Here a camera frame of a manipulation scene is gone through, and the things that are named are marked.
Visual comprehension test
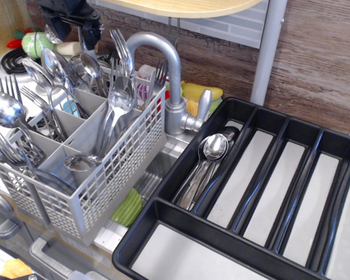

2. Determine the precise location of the small silver teaspoon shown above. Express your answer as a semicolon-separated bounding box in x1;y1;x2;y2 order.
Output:
78;26;109;99

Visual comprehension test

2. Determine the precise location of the black cutlery tray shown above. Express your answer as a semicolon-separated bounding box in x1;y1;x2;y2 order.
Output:
112;98;350;279

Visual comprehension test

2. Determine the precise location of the black stove burner coil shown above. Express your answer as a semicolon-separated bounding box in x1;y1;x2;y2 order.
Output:
0;48;41;75

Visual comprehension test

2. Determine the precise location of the small metal strainer ladle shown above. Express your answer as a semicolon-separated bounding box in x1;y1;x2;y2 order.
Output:
44;25;62;44

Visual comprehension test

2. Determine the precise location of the yellow toy fruit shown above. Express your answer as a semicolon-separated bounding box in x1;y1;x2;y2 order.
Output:
181;82;223;102

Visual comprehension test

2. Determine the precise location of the top spoon in tray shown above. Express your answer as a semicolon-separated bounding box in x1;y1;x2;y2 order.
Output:
177;134;228;210

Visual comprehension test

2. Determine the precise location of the wooden round shelf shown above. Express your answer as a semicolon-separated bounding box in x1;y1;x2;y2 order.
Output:
104;0;260;19

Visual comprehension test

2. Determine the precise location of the fork right basket edge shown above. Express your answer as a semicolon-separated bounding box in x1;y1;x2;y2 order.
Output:
145;61;169;106

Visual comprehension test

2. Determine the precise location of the large spoon centre basket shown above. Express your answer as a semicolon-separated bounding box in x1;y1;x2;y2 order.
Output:
96;90;133;158

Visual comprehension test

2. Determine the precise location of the silver spoon back left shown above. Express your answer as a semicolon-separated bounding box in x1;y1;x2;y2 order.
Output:
22;58;67;141

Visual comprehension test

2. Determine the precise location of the fork far left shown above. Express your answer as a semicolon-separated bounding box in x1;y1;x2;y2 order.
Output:
0;75;23;104

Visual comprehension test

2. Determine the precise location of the tall silver fork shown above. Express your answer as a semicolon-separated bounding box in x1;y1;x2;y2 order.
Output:
109;29;135;78

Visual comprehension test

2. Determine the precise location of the large silver spoon left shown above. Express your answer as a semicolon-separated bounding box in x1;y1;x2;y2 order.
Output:
0;91;46;165

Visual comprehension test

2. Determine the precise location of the green toy cabbage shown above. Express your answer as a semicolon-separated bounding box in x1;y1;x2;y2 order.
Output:
22;31;54;58

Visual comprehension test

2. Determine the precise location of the grey plastic cutlery basket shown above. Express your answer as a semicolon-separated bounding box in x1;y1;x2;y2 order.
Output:
0;65;167;246

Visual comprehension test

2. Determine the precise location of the grey metal pole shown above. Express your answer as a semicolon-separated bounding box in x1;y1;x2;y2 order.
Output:
250;0;288;106

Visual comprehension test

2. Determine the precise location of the spoon lying front basket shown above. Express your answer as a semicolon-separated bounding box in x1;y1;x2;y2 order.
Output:
64;153;102;172

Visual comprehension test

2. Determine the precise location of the green toy vegetable in sink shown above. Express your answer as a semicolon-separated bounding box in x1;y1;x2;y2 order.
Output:
110;188;142;227

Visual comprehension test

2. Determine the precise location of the red toy pepper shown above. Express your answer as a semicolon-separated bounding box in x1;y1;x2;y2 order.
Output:
6;28;36;49

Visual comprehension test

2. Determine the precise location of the fork cluster front left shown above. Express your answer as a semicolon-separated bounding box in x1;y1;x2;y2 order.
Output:
0;127;47;176

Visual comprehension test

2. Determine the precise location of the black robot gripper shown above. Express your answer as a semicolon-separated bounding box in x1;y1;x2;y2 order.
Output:
35;0;101;50

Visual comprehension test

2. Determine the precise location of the silver sink faucet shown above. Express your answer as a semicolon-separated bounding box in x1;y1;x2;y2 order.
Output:
127;31;212;135

